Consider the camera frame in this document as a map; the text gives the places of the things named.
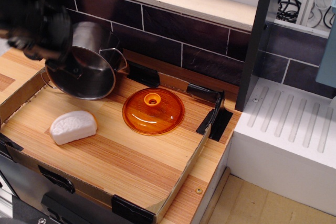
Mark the black tape front corner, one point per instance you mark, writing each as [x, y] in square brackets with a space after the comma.
[131, 211]

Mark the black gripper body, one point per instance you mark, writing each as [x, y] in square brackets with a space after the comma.
[36, 29]

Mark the black tape left edge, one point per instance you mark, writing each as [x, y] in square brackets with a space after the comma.
[5, 144]

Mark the cardboard fence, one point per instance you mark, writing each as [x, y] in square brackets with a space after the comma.
[145, 170]

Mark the teal grey box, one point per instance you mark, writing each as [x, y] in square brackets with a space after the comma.
[326, 72]

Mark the black tape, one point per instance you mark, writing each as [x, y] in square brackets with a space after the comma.
[57, 179]
[143, 75]

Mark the black tape at back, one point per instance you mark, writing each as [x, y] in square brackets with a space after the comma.
[143, 75]

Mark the dark grey vertical post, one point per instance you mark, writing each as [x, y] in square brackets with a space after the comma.
[264, 19]

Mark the black tape corner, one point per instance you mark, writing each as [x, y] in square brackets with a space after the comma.
[131, 211]
[218, 117]

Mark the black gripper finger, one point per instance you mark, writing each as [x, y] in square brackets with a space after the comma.
[70, 66]

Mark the black tape right corner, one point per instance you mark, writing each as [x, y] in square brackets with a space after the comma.
[218, 117]

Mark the black tape front left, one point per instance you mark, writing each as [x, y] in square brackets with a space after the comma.
[57, 179]

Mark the stainless steel pot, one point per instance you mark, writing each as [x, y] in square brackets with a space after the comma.
[99, 52]

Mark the white drainboard sink unit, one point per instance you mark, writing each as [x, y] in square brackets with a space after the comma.
[284, 142]

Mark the black base bracket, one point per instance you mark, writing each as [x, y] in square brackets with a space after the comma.
[75, 210]

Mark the brass screw in countertop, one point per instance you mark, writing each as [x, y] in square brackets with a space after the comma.
[198, 190]

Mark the white toy bread slice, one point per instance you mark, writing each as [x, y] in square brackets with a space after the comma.
[73, 126]

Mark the orange glass pot lid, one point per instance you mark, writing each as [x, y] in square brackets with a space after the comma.
[153, 111]

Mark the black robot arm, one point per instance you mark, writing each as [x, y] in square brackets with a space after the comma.
[40, 31]

